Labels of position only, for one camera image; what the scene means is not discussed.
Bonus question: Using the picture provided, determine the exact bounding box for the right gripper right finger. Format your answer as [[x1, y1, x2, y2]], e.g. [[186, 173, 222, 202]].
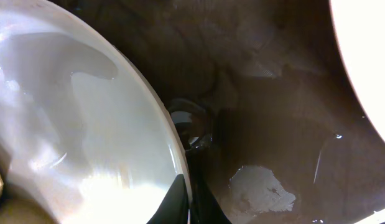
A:
[[188, 151, 231, 224]]

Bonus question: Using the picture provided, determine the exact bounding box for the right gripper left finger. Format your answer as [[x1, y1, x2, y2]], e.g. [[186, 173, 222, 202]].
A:
[[147, 174, 189, 224]]

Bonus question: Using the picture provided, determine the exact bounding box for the white plate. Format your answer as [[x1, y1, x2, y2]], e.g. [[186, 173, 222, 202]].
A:
[[355, 209, 385, 224], [0, 1, 192, 223], [330, 0, 385, 142]]

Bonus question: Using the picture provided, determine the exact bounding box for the green yellow sponge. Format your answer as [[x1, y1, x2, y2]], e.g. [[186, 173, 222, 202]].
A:
[[0, 173, 55, 224]]

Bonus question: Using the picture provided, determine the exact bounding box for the brown serving tray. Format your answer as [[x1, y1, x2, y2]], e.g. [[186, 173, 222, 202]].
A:
[[58, 0, 385, 223]]

